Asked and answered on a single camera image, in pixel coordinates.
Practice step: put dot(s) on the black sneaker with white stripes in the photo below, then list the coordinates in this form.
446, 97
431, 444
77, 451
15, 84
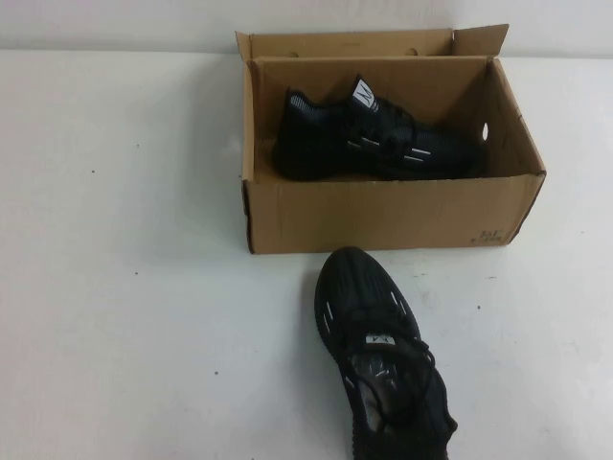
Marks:
364, 287

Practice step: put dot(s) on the brown cardboard shoe box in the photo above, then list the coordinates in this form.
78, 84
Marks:
297, 215

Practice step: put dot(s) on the black sneaker with white tag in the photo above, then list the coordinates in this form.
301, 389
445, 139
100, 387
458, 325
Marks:
311, 144

